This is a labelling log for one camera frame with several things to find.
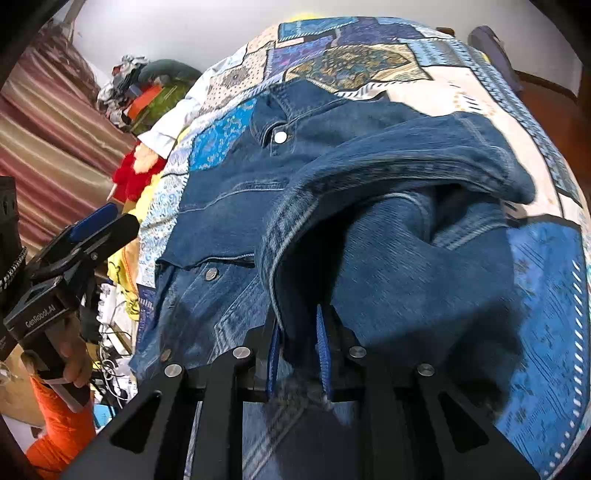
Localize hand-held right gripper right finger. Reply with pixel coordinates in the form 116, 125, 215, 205
317, 305, 541, 480

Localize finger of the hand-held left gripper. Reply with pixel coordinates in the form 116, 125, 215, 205
60, 213, 140, 283
44, 202, 119, 259

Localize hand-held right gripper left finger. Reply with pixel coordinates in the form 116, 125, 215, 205
60, 316, 283, 480

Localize blue denim jeans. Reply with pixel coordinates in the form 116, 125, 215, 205
129, 78, 536, 480

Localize person's left forearm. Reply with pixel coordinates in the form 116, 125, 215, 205
25, 374, 99, 480

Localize pile of clothes and bags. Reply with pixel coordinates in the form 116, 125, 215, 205
97, 55, 148, 126

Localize person's left hand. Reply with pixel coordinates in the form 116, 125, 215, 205
58, 318, 95, 391

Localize yellow blanket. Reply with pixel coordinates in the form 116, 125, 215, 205
108, 175, 158, 320

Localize red plush toy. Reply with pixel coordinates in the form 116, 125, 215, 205
112, 143, 167, 204

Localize brown cardboard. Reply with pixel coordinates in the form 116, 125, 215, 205
0, 346, 47, 426

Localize red striped curtain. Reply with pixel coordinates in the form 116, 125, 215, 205
0, 28, 139, 259

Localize white cloth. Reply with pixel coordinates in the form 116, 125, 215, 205
139, 95, 204, 160

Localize orange box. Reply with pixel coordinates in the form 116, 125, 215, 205
124, 88, 158, 119

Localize green box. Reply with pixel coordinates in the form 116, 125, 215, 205
134, 83, 195, 134

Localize blue patchwork blanket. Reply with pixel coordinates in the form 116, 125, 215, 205
134, 16, 591, 478

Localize dark cloth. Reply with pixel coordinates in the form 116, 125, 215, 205
468, 25, 522, 93

